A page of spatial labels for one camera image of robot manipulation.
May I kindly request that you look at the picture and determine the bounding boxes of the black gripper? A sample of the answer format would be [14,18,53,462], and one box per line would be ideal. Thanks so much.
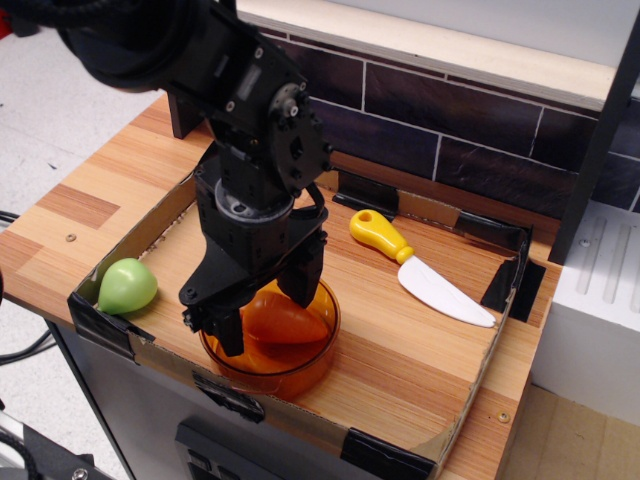
[179,169,328,357]

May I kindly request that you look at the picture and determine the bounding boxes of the orange plastic toy carrot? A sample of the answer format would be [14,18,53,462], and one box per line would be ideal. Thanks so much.
[241,291,329,345]

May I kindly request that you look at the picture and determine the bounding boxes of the orange transparent plastic pot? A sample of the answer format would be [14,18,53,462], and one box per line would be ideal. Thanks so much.
[200,282,341,400]

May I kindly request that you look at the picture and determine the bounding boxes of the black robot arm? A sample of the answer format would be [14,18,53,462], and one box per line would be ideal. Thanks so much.
[3,1,331,357]

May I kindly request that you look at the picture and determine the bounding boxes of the cardboard fence with black tape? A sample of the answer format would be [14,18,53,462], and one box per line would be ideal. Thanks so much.
[68,171,535,479]

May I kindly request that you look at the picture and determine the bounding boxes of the green plastic toy pear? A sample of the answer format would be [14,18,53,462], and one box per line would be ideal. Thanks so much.
[97,258,158,315]

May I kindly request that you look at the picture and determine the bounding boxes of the dark brick pattern backsplash panel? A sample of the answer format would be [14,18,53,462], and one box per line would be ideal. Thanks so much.
[237,1,616,219]

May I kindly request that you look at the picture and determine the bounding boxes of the white ribbed sink block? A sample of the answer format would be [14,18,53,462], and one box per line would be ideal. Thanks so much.
[532,202,639,424]

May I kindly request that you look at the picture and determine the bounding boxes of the yellow handled toy knife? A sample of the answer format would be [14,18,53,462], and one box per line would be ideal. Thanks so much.
[349,209,496,328]

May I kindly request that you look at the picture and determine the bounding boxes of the black cables at left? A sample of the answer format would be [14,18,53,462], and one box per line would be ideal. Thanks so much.
[0,209,59,369]

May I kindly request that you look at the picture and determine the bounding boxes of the black vertical post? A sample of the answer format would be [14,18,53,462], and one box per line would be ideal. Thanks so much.
[547,13,639,265]

